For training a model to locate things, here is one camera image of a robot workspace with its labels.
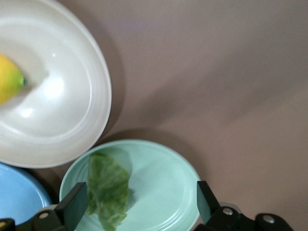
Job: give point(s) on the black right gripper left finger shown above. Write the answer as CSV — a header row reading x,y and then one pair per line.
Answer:
x,y
69,207

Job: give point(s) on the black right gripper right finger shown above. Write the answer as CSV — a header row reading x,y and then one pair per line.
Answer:
x,y
211,209

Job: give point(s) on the beige plate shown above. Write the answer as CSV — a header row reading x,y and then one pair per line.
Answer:
x,y
62,110

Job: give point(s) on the yellow lemon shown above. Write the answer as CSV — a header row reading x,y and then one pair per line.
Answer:
x,y
7,79

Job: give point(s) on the green lettuce leaf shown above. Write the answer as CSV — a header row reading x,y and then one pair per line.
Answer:
x,y
107,187

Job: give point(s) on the blue plate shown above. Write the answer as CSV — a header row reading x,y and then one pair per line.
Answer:
x,y
16,190

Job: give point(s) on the light green plate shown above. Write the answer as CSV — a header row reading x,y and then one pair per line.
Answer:
x,y
156,183

